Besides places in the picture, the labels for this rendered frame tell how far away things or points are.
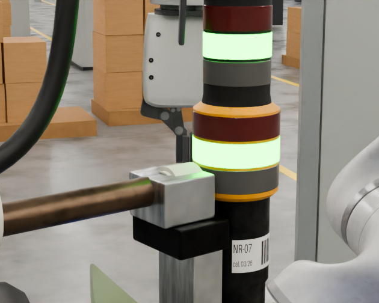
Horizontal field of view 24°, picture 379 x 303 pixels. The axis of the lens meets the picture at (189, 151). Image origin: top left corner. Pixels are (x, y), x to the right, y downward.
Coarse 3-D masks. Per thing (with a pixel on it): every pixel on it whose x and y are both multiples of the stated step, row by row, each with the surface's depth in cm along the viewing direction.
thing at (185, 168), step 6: (192, 162) 42; (162, 168) 42; (168, 168) 41; (174, 168) 41; (180, 168) 41; (186, 168) 41; (192, 168) 42; (198, 168) 42; (168, 174) 41; (174, 174) 41; (180, 174) 41
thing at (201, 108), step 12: (204, 108) 42; (216, 108) 42; (228, 108) 42; (240, 108) 42; (252, 108) 42; (264, 108) 42; (276, 108) 43; (240, 144) 42; (216, 168) 42; (228, 168) 42; (240, 168) 42; (252, 168) 42; (264, 168) 42; (264, 192) 42
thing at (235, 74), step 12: (204, 60) 42; (204, 72) 42; (216, 72) 42; (228, 72) 41; (240, 72) 41; (252, 72) 41; (264, 72) 42; (216, 84) 42; (228, 84) 41; (240, 84) 41; (252, 84) 42; (264, 84) 42
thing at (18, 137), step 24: (72, 0) 36; (72, 24) 36; (72, 48) 37; (48, 72) 36; (48, 96) 36; (24, 120) 36; (48, 120) 36; (24, 144) 36; (0, 168) 36; (0, 216) 35; (0, 240) 35
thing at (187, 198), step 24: (168, 192) 40; (192, 192) 41; (144, 216) 41; (168, 216) 40; (192, 216) 41; (216, 216) 42; (144, 240) 42; (168, 240) 41; (192, 240) 40; (216, 240) 41; (168, 264) 43; (192, 264) 42; (216, 264) 42; (168, 288) 43; (192, 288) 42; (216, 288) 43
